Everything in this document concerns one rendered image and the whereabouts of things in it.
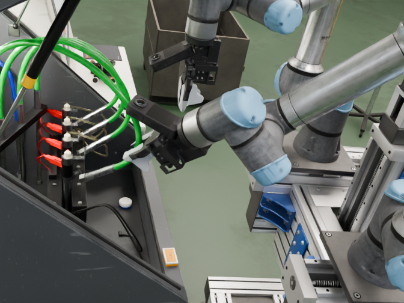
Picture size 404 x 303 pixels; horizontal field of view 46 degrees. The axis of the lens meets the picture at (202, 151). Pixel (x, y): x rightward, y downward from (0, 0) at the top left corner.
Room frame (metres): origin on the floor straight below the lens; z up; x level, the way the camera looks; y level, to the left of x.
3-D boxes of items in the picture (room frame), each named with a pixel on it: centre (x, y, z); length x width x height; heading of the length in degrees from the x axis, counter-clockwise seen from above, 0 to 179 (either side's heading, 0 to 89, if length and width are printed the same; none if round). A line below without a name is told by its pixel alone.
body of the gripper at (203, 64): (1.12, 0.05, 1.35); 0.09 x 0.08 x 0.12; 110
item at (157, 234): (1.03, 0.10, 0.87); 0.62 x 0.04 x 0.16; 20
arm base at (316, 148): (1.34, -0.36, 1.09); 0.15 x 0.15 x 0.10
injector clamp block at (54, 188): (1.06, 0.37, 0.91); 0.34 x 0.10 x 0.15; 20
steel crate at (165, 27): (3.83, 0.27, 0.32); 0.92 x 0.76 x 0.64; 19
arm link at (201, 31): (1.12, 0.06, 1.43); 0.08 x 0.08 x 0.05
